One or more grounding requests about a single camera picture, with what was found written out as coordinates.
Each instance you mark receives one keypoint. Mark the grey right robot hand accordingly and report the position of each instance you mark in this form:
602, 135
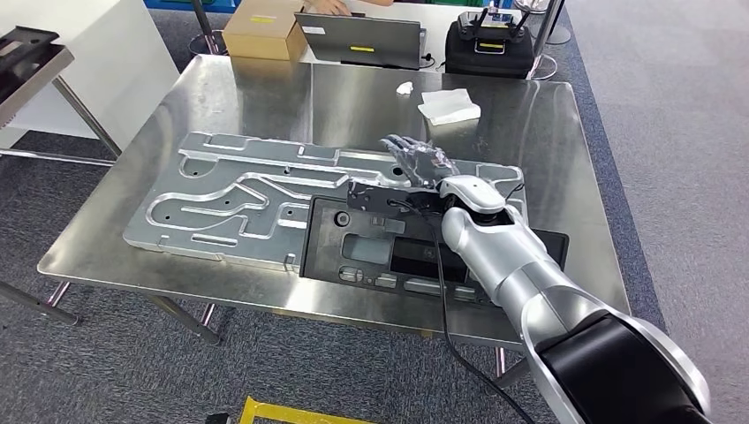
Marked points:
424, 164

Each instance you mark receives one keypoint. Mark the black plastic panel part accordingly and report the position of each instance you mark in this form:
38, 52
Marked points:
322, 257

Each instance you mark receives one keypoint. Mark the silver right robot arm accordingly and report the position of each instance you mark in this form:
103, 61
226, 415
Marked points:
497, 251

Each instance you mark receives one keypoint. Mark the stainless steel workbench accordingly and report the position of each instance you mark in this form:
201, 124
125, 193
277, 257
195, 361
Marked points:
263, 99

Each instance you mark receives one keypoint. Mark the white folded cloth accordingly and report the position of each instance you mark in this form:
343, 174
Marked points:
447, 106

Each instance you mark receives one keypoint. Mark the grey machined metal plate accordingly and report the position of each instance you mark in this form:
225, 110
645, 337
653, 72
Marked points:
327, 170

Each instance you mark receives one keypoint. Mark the black remote controller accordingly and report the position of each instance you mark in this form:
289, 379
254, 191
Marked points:
488, 58

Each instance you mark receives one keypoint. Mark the grey laptop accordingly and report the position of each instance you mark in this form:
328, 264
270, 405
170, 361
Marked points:
363, 38

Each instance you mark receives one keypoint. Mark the person's hand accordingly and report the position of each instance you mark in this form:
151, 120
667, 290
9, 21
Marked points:
327, 6

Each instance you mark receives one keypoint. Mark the cardboard box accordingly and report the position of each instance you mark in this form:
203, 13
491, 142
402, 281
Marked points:
257, 35

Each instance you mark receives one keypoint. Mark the black pole with chrome base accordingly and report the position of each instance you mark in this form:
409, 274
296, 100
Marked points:
206, 44

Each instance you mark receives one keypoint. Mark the yellow floor tape square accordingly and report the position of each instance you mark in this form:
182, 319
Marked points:
275, 412

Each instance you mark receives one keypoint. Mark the blue platform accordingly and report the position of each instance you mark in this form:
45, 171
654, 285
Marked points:
170, 3

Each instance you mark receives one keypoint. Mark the white partition panel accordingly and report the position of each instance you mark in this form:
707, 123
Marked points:
117, 47

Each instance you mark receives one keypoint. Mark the stainless steel side table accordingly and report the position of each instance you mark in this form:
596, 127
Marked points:
29, 88

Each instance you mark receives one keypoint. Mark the black parts on side table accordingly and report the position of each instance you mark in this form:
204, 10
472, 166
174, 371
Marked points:
23, 47

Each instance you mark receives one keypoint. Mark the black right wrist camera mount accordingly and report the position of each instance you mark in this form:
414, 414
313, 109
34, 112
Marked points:
368, 198

